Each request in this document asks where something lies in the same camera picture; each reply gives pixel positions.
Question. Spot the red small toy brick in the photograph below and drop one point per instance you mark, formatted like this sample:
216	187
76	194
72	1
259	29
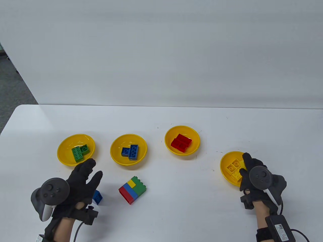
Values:
175	143
183	148

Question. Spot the grey handheld controller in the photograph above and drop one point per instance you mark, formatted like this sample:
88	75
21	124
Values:
262	177
51	191

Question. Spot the green long toy brick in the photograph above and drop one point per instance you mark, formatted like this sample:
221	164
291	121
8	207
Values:
77	155

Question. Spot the small multicolour toy brick stack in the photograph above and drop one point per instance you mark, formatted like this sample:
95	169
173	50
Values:
98	198

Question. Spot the large multicolour toy brick block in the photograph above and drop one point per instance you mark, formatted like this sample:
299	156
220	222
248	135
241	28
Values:
131	191

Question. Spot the yellow plastic bowl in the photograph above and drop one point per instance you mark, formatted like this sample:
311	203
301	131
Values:
224	171
117	142
194	136
64	151

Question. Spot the person's left forearm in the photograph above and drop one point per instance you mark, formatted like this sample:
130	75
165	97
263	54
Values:
64	230

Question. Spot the red long toy brick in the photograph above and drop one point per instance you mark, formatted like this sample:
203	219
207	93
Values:
185	140

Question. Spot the person's right forearm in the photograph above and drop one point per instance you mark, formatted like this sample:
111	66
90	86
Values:
262	216

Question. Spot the yellow small toy brick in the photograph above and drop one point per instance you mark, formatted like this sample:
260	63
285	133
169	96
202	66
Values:
236	163
230	168

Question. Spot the black wrist sensor box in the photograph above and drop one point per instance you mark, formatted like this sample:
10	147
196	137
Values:
40	239
280	229

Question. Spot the blue long toy brick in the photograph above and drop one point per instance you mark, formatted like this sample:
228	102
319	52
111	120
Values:
133	152

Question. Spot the person's left hand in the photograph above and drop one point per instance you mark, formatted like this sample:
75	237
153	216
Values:
80	189

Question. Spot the blue small toy brick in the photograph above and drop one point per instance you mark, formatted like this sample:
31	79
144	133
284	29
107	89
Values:
125	151

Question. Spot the person's right hand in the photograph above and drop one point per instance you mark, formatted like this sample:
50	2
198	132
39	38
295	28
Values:
246	186

